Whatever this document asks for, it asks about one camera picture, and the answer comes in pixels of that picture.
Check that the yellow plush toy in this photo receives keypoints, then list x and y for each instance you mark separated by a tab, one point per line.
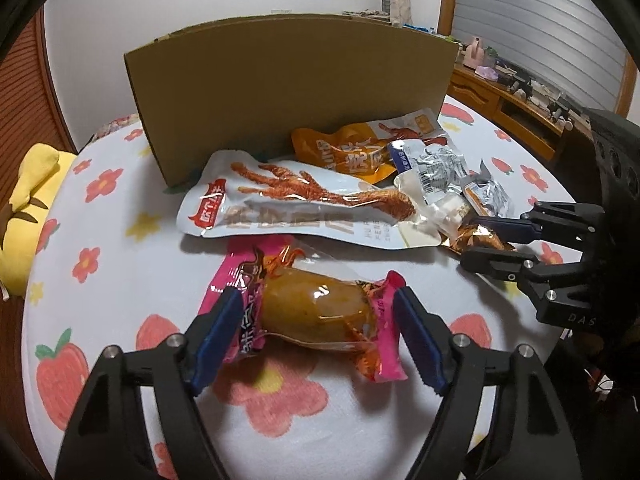
30	210

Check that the brown cardboard box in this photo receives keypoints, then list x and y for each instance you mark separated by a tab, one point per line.
280	90

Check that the wooden desk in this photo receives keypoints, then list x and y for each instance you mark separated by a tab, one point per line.
500	102

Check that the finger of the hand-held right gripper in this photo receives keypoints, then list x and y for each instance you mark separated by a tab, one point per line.
492	262
505	227

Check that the person's dark clothing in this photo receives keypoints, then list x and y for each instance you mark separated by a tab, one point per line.
595	410

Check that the pink drumstick snack packet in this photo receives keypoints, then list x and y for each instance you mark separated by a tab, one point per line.
310	310

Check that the white chicken foot packet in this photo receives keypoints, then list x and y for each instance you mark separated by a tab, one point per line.
280	200

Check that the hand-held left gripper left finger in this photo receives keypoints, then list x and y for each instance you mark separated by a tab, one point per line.
220	340

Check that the orange foil snack packet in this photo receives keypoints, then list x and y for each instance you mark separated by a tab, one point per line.
475	240

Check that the silver packet with blue edge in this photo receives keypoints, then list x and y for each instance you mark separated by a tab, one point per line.
430	165

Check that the brown ribbed headboard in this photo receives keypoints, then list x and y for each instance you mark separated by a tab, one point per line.
30	85

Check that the grey window blinds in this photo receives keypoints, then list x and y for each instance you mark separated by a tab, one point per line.
540	15

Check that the pink bottle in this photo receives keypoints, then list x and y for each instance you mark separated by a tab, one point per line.
474	52

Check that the floral white blanket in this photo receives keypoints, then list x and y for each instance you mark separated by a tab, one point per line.
125	260

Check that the purple pouch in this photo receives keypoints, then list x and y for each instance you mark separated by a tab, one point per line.
486	71

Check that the small white snack packet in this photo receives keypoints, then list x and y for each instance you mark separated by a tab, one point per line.
445	210

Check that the small silver snack packet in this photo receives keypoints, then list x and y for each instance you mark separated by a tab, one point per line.
490	195

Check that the orange chicken foot packet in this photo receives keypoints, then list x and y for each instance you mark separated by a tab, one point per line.
350	152

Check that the floral pillow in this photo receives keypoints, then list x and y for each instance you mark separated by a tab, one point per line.
115	125

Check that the white wall socket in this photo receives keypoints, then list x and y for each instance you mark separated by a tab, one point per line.
281	11

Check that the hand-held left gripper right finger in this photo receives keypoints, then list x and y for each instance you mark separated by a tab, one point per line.
420	345

